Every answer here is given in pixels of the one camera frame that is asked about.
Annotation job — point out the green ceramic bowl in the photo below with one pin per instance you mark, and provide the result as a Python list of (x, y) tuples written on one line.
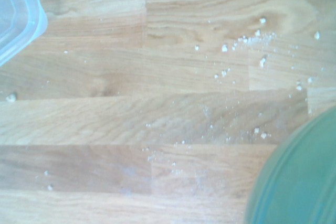
[(296, 176)]

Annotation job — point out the cereal crumb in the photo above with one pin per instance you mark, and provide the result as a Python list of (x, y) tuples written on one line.
[(11, 97), (224, 48), (317, 35), (262, 62), (262, 20)]

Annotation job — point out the clear plastic container lid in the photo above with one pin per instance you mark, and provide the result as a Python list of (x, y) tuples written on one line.
[(18, 19)]

